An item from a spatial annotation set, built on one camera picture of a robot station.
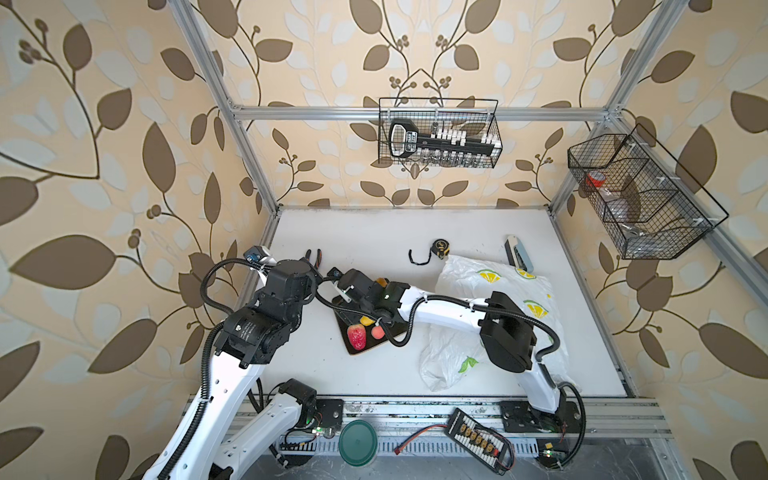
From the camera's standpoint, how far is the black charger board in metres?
0.69

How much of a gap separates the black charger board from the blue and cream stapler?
514 millimetres

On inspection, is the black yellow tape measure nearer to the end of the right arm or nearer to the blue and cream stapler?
the blue and cream stapler

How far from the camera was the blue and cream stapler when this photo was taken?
1021mm
